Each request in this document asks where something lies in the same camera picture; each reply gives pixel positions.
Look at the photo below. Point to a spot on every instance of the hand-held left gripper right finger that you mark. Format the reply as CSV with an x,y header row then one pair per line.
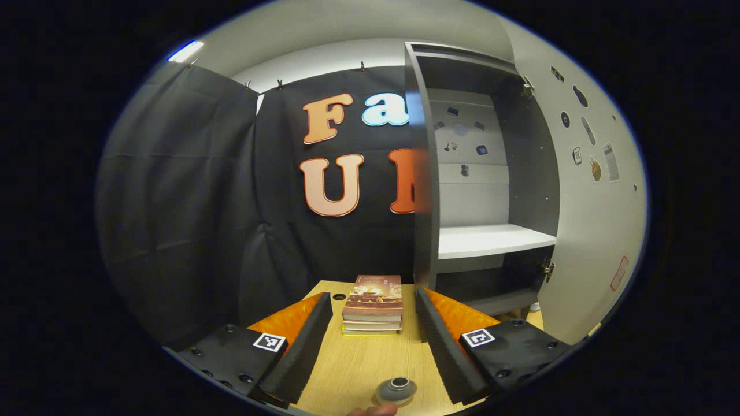
x,y
445,355

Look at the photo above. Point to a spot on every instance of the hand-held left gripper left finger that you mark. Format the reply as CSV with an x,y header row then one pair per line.
x,y
303,352

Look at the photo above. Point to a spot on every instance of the silver bottle with pink label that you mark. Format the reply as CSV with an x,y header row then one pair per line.
x,y
399,393

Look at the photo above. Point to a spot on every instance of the white cabinet door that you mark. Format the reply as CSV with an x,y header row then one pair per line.
x,y
595,231

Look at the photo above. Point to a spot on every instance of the white cabinet shelf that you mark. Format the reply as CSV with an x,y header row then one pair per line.
x,y
480,240

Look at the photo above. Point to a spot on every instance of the metal door hinge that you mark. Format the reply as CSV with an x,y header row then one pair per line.
x,y
547,269
527,86

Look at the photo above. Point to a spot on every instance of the grey cabinet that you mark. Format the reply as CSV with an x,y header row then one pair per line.
x,y
529,162

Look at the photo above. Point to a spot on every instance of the yellow edged book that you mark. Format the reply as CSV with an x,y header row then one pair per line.
x,y
371,330

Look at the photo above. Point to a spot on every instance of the white paged book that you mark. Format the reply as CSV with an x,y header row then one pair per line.
x,y
372,319

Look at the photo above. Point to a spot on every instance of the black backdrop cloth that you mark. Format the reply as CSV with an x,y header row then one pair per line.
x,y
173,202

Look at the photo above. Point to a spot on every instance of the ceiling light strip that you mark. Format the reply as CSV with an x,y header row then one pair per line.
x,y
186,51

